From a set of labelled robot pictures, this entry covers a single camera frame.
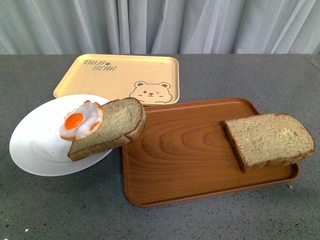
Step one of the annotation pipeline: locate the yellow bear tray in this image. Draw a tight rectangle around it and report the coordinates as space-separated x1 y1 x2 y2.
53 54 180 106

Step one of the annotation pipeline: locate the bread slice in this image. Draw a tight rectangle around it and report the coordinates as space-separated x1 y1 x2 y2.
223 113 316 173
67 97 147 162

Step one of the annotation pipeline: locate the grey curtain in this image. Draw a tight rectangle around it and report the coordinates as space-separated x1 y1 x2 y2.
0 0 320 55

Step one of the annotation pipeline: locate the brown wooden tray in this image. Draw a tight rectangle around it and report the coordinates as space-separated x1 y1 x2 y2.
122 98 300 207

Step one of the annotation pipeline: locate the white round plate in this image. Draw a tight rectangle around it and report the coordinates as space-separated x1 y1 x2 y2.
9 94 109 177

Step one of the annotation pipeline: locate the fried egg toy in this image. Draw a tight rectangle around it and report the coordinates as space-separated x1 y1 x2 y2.
59 100 104 141

